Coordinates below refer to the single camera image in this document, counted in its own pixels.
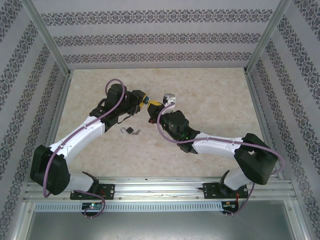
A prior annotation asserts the aluminium side rail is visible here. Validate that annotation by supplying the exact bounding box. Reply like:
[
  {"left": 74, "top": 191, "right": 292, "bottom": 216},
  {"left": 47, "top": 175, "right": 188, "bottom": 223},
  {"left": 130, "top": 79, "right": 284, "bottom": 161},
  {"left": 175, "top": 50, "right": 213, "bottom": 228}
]
[
  {"left": 245, "top": 71, "right": 285, "bottom": 181},
  {"left": 34, "top": 71, "right": 74, "bottom": 182}
]

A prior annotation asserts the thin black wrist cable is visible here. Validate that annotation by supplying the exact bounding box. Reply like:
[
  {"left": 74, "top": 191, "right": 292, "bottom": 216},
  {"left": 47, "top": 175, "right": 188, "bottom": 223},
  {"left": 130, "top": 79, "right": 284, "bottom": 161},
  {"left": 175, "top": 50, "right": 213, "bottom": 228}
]
[{"left": 115, "top": 112, "right": 137, "bottom": 125}]

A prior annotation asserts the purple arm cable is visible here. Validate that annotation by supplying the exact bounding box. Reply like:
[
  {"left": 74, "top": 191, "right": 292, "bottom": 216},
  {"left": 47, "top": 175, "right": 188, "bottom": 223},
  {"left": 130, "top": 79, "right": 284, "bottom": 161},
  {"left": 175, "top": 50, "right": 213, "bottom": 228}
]
[
  {"left": 42, "top": 78, "right": 126, "bottom": 220},
  {"left": 156, "top": 103, "right": 286, "bottom": 218}
]

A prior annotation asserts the slotted grey cable duct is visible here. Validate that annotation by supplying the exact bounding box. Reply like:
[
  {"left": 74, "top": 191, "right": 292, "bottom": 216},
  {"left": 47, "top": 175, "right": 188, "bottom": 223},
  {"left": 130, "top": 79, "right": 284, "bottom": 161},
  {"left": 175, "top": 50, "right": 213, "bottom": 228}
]
[{"left": 33, "top": 201, "right": 223, "bottom": 212}]

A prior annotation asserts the grey metal bottom panel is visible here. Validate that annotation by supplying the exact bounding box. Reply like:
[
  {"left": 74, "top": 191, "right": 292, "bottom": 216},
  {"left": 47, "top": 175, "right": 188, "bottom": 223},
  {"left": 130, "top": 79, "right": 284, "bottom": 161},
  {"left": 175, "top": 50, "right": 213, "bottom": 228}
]
[{"left": 19, "top": 202, "right": 306, "bottom": 240}]

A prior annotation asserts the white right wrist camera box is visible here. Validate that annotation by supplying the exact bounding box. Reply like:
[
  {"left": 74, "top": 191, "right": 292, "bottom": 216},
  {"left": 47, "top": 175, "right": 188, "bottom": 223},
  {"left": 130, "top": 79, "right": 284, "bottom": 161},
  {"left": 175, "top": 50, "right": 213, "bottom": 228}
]
[{"left": 162, "top": 92, "right": 177, "bottom": 107}]

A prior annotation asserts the aluminium mounting rail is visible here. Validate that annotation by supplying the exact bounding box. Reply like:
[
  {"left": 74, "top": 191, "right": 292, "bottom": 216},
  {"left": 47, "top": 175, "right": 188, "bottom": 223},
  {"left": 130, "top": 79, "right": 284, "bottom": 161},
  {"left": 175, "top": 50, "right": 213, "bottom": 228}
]
[{"left": 23, "top": 176, "right": 297, "bottom": 202}]

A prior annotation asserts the aluminium frame post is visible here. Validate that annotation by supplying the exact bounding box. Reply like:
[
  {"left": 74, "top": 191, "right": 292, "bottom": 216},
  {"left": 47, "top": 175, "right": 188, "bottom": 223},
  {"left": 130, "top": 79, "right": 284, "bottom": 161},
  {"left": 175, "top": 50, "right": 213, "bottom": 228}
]
[
  {"left": 244, "top": 0, "right": 298, "bottom": 75},
  {"left": 19, "top": 0, "right": 74, "bottom": 77}
]

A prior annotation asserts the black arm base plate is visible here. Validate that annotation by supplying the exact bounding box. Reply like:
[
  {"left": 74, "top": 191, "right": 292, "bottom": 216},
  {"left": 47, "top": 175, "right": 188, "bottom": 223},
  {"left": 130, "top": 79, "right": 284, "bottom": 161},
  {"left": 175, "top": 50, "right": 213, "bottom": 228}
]
[
  {"left": 203, "top": 181, "right": 250, "bottom": 200},
  {"left": 70, "top": 183, "right": 116, "bottom": 201}
]

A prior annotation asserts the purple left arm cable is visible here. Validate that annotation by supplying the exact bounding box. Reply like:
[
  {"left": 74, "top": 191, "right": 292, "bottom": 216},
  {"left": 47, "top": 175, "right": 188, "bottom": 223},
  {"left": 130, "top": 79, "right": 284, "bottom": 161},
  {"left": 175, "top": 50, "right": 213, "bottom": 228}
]
[{"left": 42, "top": 78, "right": 126, "bottom": 220}]

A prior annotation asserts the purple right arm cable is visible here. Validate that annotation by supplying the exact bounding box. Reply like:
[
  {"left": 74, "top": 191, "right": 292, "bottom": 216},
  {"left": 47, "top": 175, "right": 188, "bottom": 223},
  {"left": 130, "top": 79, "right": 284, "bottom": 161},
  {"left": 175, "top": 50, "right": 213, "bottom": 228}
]
[{"left": 156, "top": 103, "right": 286, "bottom": 218}]

